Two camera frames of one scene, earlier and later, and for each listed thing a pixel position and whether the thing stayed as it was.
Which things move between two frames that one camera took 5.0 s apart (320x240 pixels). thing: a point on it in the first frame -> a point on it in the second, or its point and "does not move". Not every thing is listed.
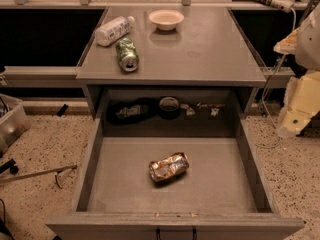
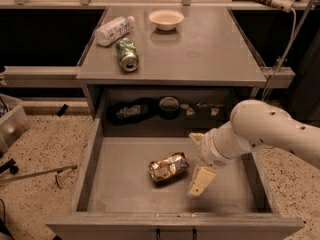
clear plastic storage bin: x=14 y=121 does not move
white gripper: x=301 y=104 -> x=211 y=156
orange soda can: x=168 y=167 does not move
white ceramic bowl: x=166 y=19 does not move
